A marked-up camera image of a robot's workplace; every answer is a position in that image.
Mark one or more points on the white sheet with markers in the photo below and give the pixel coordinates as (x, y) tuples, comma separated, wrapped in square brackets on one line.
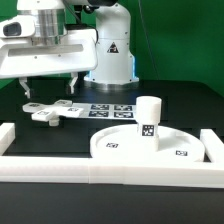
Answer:
[(107, 111)]

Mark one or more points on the white cross-shaped table base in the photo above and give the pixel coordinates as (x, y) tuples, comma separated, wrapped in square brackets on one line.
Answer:
[(51, 113)]

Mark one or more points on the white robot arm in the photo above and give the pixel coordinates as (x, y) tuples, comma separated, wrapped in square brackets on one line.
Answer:
[(115, 63)]

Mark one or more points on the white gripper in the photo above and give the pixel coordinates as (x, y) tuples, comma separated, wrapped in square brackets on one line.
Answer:
[(19, 57)]

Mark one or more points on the white round table top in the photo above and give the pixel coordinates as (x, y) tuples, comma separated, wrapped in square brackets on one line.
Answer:
[(123, 142)]

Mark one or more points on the white U-shaped boundary frame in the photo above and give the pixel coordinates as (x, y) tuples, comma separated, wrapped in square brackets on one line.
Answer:
[(206, 174)]

